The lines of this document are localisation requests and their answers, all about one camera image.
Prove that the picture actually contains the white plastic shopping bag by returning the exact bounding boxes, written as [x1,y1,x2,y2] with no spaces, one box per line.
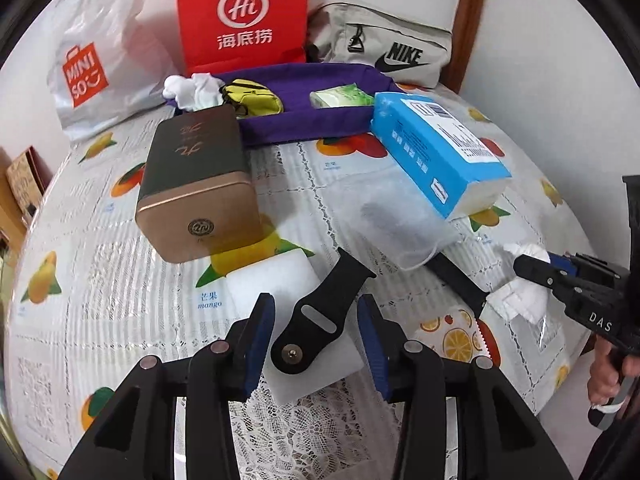
[47,0,173,142]

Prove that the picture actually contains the white socks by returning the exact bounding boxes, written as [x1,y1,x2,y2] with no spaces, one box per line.
[162,73,224,112]

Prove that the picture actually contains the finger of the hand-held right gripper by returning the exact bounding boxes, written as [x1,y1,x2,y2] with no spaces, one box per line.
[546,253,584,279]
[513,254,576,302]

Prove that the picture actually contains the grey waist bag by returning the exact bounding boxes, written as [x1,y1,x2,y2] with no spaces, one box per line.
[306,2,453,92]

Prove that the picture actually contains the black strap with metal stud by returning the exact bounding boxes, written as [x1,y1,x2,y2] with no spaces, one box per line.
[270,247,377,377]

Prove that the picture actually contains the green tissue pack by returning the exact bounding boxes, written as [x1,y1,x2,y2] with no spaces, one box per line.
[309,85,376,111]

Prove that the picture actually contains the white tissue wad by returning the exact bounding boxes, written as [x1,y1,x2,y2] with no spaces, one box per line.
[486,241,553,322]

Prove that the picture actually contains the purple fabric tray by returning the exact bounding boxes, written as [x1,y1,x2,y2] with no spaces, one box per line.
[165,62,396,147]

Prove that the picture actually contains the brown wooden door frame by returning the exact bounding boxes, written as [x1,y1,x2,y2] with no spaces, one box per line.
[442,0,488,93]

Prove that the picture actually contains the clear plastic bag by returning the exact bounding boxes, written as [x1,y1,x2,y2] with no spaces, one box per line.
[340,180,453,272]

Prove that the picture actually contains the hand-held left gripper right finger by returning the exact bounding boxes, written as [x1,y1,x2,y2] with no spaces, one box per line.
[356,294,576,480]

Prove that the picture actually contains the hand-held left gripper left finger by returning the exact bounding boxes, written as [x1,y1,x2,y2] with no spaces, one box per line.
[57,292,277,480]

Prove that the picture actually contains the person's right hand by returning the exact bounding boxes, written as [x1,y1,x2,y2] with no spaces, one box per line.
[589,337,632,411]

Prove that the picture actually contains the plain black strap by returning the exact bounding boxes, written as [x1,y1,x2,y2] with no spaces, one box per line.
[429,251,487,320]

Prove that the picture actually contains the blue tissue pack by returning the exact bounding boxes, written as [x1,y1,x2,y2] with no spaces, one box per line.
[370,91,513,221]

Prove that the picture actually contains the patterned picture book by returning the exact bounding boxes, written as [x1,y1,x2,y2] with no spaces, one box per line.
[5,146,51,221]

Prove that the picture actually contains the fruit print mask packet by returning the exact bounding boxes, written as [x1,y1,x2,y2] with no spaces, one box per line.
[417,307,497,366]

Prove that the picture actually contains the yellow pouch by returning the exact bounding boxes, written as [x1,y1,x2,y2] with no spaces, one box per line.
[220,78,284,120]

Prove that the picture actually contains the dark green gold tin box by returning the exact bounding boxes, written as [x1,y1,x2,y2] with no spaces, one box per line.
[135,105,262,264]

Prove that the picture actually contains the white sponge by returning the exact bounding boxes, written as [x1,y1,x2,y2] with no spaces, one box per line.
[222,254,368,403]

